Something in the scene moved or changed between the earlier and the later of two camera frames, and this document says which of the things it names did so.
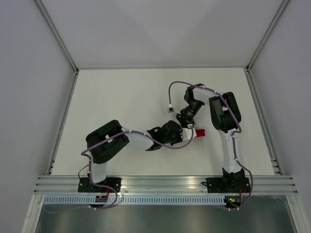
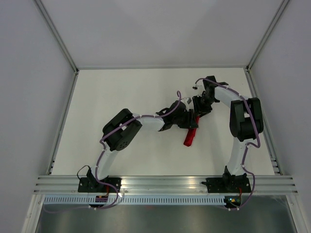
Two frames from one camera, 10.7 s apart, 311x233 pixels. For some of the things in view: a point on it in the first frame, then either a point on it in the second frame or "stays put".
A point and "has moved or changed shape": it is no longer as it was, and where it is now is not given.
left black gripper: [180, 139] → [190, 122]
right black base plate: [227, 185] stays put
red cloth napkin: [200, 132] has moved or changed shape
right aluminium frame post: [249, 66] stays put
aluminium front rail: [274, 184] stays put
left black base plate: [85, 184] stays put
